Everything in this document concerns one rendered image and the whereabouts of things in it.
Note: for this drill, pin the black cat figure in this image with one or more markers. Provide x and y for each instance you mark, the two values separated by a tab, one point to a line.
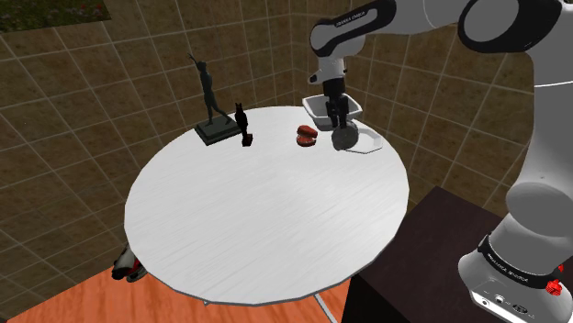
243	121

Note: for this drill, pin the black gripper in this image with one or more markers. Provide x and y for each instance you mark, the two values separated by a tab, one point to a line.
334	89

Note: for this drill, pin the round white table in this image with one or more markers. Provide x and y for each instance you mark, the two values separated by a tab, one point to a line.
264	214

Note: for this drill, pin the red white black shoe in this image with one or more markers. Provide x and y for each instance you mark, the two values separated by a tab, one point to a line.
126	267

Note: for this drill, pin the white octagonal plate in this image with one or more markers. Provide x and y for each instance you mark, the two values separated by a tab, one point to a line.
369	142

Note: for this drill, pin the white square bowl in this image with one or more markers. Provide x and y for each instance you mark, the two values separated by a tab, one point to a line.
315	108

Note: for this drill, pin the dark robot stand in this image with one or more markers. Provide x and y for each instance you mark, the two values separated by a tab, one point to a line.
425	250

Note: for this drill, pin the flower wall picture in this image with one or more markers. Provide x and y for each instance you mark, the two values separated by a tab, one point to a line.
49	13

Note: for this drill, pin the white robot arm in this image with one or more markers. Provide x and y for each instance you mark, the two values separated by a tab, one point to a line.
544	147

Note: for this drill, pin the dark human statue on base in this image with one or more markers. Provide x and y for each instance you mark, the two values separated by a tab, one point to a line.
209	96

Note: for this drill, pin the red round hinged case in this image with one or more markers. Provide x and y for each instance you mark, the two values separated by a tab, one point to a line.
306	136

